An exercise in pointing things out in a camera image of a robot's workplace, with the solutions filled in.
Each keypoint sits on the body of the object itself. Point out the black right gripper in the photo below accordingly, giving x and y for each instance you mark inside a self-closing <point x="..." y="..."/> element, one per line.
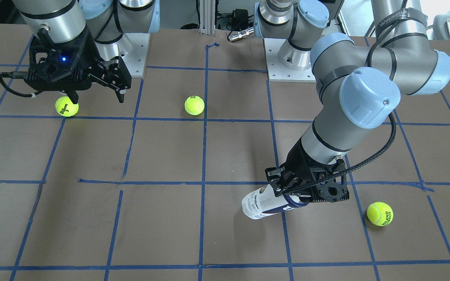
<point x="88" y="54"/>

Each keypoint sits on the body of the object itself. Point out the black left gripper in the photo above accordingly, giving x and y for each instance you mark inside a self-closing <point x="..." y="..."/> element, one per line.
<point x="297" y="157"/>

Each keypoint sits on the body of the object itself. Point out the white blue tennis ball can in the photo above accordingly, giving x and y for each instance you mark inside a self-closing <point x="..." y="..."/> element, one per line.
<point x="262" y="203"/>

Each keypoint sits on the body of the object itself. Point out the metal base plate arm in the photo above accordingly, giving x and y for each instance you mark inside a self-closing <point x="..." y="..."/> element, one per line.
<point x="286" y="63"/>

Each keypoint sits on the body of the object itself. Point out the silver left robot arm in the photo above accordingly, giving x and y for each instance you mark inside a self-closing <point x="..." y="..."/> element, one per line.
<point x="359" y="88"/>

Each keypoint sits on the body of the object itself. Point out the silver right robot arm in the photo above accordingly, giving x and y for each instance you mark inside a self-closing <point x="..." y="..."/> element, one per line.
<point x="109" y="21"/>

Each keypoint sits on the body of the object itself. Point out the yellow tennis ball printed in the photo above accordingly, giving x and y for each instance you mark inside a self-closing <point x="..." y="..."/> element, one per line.
<point x="380" y="214"/>

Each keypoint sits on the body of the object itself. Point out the yellow tennis ball far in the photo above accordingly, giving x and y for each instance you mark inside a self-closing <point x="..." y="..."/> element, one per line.
<point x="194" y="105"/>

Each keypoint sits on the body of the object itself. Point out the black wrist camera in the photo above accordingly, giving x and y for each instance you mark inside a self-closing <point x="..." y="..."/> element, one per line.
<point x="331" y="191"/>

